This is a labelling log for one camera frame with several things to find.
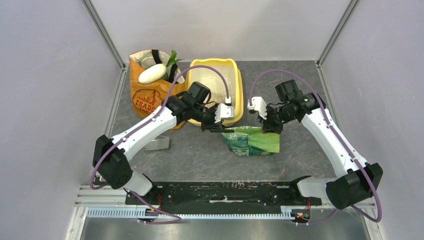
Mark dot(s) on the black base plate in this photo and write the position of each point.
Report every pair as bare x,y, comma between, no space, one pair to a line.
226,197

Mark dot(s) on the yellow litter box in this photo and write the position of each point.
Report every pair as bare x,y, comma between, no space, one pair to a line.
229,70

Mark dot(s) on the metal scoop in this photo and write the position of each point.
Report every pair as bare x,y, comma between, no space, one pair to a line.
158,143

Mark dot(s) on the black bag clip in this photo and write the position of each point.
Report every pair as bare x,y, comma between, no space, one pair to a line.
220,129

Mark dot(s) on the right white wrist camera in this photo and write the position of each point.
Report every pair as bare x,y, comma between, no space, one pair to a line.
257,105

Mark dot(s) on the white daikon radish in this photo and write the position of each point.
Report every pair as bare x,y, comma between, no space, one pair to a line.
152,74

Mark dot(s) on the slotted cable duct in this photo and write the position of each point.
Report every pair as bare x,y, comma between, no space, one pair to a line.
147,213

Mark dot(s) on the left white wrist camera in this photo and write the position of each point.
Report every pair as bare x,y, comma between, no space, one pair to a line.
224,111

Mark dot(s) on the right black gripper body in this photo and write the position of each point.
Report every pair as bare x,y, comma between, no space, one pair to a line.
273,113

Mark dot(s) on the orange paper grocery bag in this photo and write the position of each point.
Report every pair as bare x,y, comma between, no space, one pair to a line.
146,98

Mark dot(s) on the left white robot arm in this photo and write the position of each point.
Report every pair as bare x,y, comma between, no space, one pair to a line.
112,155

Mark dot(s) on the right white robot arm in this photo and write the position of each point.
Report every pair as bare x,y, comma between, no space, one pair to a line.
355,177

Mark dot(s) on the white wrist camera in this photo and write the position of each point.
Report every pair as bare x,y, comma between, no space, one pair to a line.
257,105
224,111

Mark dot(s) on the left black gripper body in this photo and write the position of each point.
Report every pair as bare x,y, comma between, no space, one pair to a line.
208,118

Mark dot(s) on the green litter bag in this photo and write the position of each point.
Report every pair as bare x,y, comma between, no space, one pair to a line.
250,141

